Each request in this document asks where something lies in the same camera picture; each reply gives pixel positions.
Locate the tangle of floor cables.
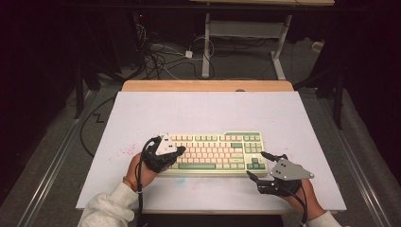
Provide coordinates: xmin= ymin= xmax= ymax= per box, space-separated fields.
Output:
xmin=135 ymin=12 xmax=218 ymax=81

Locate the black metal stand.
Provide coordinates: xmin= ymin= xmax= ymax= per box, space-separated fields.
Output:
xmin=294 ymin=62 xmax=344 ymax=131

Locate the white table board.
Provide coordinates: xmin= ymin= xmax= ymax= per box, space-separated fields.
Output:
xmin=75 ymin=90 xmax=348 ymax=212

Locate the left hand-held gripper cable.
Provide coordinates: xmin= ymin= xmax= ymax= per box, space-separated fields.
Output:
xmin=134 ymin=135 xmax=164 ymax=227

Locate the person's left hand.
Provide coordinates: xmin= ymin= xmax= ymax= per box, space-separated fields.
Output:
xmin=126 ymin=152 xmax=173 ymax=192

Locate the cream and green keyboard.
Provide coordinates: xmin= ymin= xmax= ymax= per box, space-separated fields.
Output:
xmin=159 ymin=131 xmax=270 ymax=178

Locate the right hand-held gripper cable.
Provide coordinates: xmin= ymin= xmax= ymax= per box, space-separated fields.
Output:
xmin=277 ymin=183 xmax=309 ymax=227

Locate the black floor cable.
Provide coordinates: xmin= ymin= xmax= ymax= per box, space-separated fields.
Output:
xmin=78 ymin=96 xmax=116 ymax=159

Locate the white metal desk frame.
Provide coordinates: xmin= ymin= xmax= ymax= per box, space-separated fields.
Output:
xmin=189 ymin=0 xmax=336 ymax=80

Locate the wooden table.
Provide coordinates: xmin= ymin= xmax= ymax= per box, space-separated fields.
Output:
xmin=121 ymin=79 xmax=295 ymax=93

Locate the metal floor rail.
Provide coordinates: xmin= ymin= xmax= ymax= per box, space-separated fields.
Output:
xmin=15 ymin=91 xmax=98 ymax=227
xmin=315 ymin=91 xmax=395 ymax=227

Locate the hand-held gripper cable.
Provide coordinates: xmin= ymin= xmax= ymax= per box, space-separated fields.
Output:
xmin=277 ymin=183 xmax=309 ymax=227
xmin=134 ymin=135 xmax=164 ymax=227

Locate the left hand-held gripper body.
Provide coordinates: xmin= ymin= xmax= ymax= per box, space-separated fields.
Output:
xmin=141 ymin=133 xmax=178 ymax=174

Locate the person's right hand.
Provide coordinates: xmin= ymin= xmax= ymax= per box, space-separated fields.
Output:
xmin=280 ymin=179 xmax=325 ymax=221

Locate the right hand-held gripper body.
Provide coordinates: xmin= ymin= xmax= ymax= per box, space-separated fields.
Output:
xmin=255 ymin=153 xmax=316 ymax=199

